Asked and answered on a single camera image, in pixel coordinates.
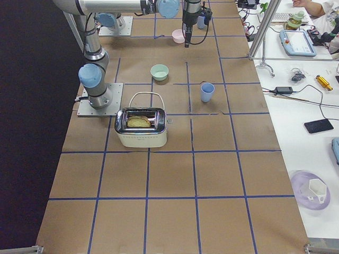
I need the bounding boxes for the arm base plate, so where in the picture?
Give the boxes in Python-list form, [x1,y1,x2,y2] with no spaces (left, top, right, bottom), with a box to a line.
[77,83,123,117]
[97,13,133,37]

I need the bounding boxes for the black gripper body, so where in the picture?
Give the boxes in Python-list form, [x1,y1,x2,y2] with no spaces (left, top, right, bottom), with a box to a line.
[182,10,199,27]

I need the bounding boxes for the toast slice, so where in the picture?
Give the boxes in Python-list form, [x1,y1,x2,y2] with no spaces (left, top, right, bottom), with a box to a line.
[127,115,151,128]

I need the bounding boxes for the black smartphone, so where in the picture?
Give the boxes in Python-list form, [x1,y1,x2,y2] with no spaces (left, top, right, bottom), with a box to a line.
[304,119,334,134]

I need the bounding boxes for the black power adapter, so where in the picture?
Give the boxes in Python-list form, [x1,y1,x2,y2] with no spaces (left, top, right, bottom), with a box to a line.
[273,86,293,95]

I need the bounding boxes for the green bowl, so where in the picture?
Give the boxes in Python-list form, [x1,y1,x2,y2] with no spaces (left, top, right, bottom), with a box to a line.
[150,64,169,81]

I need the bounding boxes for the white hexagonal cup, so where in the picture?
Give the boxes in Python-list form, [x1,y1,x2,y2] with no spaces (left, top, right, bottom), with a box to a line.
[307,179,327,204]

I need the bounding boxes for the black power cable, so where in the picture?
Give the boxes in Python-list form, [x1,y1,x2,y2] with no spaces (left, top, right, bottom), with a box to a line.
[262,84,339,120]

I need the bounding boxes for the metal stand foot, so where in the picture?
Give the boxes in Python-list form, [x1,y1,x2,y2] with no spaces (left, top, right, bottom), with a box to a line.
[256,38,275,77]

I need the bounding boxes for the white keyboard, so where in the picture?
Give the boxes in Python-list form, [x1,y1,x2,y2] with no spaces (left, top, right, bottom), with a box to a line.
[257,13,300,24]

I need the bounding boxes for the aluminium frame post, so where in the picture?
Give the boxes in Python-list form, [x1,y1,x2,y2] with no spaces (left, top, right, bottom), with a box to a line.
[248,0,281,60]

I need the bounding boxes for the person forearm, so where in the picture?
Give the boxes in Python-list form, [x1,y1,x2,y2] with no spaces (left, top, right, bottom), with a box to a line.
[292,0,325,17]

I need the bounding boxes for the blue teach pendant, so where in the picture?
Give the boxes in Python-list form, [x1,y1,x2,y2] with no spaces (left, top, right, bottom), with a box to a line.
[279,30,317,57]

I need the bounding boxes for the pink bowl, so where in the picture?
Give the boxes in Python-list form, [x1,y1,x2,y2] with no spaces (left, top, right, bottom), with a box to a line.
[172,29,185,44]

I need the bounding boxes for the cream white toaster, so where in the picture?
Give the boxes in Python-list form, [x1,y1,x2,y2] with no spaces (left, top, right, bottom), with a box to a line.
[114,92,168,148]

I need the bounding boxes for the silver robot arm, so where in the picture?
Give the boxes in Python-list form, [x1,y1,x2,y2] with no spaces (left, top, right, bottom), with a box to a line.
[53,0,159,110]

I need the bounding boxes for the black cable bundle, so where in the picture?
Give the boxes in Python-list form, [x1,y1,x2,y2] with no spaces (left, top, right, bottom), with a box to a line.
[288,68,306,82]

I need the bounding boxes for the gold cylindrical tool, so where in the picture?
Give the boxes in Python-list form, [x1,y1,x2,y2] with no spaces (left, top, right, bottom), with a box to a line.
[316,75,333,91]

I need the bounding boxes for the green jar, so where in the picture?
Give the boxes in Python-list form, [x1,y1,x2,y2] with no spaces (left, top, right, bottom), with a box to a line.
[284,11,305,30]

